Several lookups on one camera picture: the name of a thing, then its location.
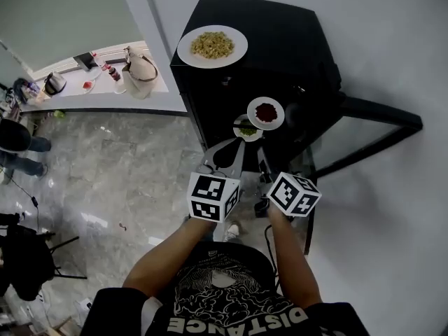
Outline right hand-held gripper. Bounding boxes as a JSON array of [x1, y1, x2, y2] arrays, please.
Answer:
[[254, 150, 322, 219]]

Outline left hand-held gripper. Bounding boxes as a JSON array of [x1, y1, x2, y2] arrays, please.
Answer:
[[187, 139, 246, 223]]

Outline green food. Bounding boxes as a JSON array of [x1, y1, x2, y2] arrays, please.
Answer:
[[232, 113, 265, 143]]

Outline red food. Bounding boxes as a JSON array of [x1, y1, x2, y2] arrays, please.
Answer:
[[246, 97, 286, 132]]

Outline yellow food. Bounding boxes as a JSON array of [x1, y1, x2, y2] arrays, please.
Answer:
[[176, 24, 249, 69]]

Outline black mini fridge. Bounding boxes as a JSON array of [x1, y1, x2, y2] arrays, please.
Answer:
[[170, 0, 424, 255]]

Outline person's right forearm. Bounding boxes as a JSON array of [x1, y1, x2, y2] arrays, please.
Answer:
[[267, 208, 323, 310]]

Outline person's left forearm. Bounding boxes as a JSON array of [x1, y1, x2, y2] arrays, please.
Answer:
[[122, 217, 218, 299]]

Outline person's white shoe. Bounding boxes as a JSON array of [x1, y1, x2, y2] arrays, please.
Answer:
[[223, 222, 241, 244]]

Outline dark round object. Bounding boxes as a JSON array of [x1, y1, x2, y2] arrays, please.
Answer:
[[284, 102, 306, 130]]

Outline black printed t-shirt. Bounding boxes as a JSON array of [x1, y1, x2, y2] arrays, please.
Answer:
[[80, 241, 370, 336]]

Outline beige handbag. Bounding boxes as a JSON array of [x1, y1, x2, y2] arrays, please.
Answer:
[[121, 45, 160, 100]]

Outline white window ledge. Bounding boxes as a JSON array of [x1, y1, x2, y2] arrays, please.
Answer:
[[19, 40, 169, 114]]

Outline clear bottle with red cap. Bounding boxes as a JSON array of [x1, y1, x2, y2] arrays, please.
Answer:
[[89, 51, 111, 74]]

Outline black box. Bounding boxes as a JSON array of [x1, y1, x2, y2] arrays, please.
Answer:
[[73, 52, 97, 72]]

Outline silver electric kettle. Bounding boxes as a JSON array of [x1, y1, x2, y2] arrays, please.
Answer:
[[42, 71, 68, 97]]

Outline white papers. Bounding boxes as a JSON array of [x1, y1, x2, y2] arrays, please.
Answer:
[[72, 297, 95, 321]]

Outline black chair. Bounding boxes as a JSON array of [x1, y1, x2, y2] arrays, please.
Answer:
[[0, 213, 88, 302]]

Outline thin black floor cable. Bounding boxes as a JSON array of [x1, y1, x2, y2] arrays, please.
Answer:
[[0, 166, 40, 220]]

